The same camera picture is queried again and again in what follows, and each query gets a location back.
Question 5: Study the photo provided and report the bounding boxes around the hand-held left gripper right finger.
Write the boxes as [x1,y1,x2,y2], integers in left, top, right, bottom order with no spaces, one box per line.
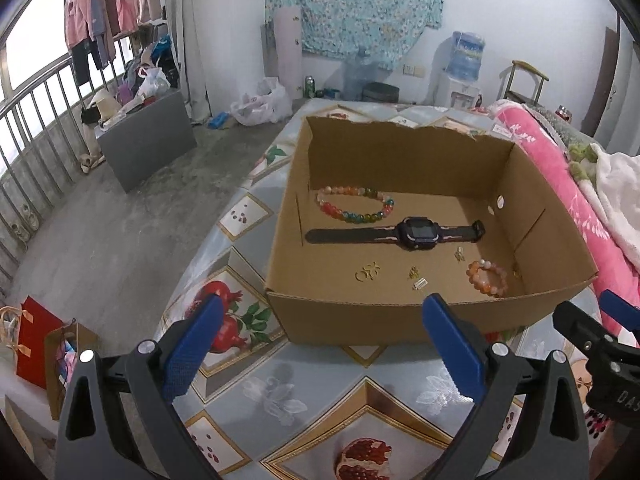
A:
[421,294,591,480]

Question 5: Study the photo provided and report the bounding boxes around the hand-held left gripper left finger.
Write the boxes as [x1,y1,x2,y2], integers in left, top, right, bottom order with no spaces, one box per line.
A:
[54,294,226,480]

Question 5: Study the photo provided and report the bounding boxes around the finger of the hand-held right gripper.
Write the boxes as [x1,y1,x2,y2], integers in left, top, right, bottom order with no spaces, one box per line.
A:
[599,289,640,335]
[552,301,610,357]

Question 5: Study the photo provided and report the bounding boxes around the cardboard box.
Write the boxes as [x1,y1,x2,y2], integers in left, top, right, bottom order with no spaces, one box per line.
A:
[263,115,599,347]

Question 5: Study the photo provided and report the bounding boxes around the multicoloured bead bracelet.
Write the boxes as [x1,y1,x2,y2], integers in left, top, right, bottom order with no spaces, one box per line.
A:
[316,185,396,225]

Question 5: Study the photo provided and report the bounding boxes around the white fleece blanket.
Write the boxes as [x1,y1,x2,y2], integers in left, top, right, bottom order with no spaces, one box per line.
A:
[591,144,640,273]

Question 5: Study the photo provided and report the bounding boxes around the black smart watch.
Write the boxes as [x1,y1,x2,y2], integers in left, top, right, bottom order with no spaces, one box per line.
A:
[305,216,487,252]

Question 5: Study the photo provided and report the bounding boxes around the pomegranate print tablecloth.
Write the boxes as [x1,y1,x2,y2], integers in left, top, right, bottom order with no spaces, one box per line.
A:
[155,99,640,480]

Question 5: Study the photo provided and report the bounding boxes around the brown paper bag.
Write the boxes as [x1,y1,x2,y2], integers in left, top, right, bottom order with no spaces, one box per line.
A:
[44,322,99,422]

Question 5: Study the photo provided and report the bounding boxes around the pink floral blanket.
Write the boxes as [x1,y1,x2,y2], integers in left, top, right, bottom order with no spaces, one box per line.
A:
[487,100,640,346]

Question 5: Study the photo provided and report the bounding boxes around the red paper bag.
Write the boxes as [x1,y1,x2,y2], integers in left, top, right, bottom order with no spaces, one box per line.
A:
[16,296,65,391]

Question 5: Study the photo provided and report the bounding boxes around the grey green plush blanket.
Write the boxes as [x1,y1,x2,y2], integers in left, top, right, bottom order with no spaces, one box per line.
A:
[537,105,603,183]

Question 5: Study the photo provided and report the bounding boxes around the grey cabinet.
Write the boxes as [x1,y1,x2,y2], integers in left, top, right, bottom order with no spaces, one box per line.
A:
[95,87,197,193]

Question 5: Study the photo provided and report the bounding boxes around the white shoes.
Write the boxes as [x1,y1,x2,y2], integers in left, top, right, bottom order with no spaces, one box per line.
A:
[9,204,42,241]

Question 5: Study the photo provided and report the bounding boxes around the brown door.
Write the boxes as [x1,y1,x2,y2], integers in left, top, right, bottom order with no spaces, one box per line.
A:
[584,26,622,137]

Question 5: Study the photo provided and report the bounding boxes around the white plastic bag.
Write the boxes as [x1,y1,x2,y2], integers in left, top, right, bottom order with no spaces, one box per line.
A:
[230,76,293,127]
[136,66,172,100]

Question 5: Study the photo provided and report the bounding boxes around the beige hat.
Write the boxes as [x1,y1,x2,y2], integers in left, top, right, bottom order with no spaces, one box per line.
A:
[87,91,123,121]

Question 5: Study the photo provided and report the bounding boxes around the white water dispenser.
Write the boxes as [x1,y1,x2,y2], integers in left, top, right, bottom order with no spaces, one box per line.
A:
[432,67,483,110]

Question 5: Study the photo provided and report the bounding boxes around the wooden chair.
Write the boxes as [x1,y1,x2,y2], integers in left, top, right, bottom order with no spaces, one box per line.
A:
[502,60,550,106]

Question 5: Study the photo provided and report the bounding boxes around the black bin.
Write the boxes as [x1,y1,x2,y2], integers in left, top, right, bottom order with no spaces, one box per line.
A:
[361,81,400,103]

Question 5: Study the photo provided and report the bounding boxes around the blue dispenser water bottle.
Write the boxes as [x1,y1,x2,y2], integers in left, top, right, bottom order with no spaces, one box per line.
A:
[446,31,487,82]

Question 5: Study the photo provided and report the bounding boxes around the clear water jug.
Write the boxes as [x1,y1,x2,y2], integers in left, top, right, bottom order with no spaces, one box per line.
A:
[344,46,381,102]

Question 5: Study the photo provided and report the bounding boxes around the pile of clothes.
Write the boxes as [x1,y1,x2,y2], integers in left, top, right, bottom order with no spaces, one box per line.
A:
[117,35,180,103]

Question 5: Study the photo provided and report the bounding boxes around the metal railing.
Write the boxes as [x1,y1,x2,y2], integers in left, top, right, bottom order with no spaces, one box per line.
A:
[0,52,126,291]

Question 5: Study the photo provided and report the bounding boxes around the grey board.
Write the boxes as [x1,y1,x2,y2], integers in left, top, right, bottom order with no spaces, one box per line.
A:
[262,20,277,78]

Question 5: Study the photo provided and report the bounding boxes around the white curtain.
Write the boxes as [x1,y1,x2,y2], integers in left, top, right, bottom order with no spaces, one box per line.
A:
[177,0,213,123]

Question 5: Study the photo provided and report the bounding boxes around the white board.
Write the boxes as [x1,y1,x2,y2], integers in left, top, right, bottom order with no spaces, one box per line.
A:
[274,6,304,101]

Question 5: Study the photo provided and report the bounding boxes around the row of hanging clothes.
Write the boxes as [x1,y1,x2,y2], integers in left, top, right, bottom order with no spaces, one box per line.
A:
[64,0,163,86]

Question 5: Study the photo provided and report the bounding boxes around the window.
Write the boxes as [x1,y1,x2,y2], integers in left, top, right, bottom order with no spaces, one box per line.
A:
[0,0,166,111]

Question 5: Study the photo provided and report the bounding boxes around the orange bead bracelet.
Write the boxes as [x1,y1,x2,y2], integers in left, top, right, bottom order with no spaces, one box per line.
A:
[466,259,509,297]

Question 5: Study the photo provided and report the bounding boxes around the teal floral wall cloth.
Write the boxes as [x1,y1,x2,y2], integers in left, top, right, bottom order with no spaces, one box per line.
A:
[265,0,446,72]

